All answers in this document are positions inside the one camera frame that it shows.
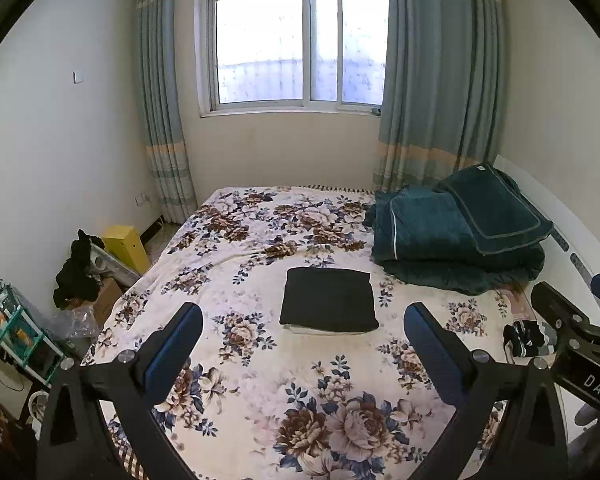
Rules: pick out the white headboard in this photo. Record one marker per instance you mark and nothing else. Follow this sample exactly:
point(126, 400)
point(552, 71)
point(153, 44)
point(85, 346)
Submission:
point(580, 230)

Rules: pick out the teal shelf cart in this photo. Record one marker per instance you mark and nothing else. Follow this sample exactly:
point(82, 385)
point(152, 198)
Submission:
point(20, 330)

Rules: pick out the wall switch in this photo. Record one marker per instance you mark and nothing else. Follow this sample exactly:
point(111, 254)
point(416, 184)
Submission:
point(78, 75)

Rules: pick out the window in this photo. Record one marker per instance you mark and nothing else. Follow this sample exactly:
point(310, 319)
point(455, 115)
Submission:
point(290, 40)

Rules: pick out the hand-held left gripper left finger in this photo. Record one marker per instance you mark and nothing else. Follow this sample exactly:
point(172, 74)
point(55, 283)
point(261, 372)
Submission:
point(175, 350)

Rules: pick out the black and white socks pile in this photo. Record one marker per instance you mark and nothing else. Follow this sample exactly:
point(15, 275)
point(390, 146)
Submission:
point(527, 340)

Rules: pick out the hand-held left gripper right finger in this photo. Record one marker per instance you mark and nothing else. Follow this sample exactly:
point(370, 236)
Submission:
point(432, 355)

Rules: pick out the red bag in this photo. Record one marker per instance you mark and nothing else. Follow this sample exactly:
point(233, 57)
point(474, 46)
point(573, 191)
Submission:
point(0, 425)

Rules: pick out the yellow box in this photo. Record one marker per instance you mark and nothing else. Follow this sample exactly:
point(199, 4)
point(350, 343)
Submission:
point(125, 247)

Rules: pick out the dark striped sweater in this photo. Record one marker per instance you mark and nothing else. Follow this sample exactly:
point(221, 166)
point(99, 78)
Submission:
point(327, 300)

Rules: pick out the clear plastic bag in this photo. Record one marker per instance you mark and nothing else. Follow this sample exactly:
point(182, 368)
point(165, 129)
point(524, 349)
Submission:
point(75, 325)

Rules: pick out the teal pillow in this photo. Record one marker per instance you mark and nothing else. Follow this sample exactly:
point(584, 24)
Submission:
point(500, 210)

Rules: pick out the teal folded quilt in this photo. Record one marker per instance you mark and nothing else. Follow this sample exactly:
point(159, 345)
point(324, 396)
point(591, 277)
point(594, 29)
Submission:
point(420, 240)

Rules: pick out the wall socket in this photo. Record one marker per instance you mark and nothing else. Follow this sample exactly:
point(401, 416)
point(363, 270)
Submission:
point(141, 198)

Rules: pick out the white folded garment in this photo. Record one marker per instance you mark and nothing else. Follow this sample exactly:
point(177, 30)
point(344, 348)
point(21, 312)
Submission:
point(305, 329)

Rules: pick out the teal striped curtain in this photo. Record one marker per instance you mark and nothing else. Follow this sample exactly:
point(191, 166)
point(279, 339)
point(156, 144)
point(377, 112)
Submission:
point(165, 100)
point(440, 70)

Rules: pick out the floral blanket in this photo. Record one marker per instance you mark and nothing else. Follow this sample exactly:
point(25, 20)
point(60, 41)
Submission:
point(260, 385)

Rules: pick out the cardboard box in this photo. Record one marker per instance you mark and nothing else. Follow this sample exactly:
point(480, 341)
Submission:
point(107, 300)

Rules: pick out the black garment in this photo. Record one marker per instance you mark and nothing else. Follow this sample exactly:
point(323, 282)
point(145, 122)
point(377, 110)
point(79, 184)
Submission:
point(77, 275)

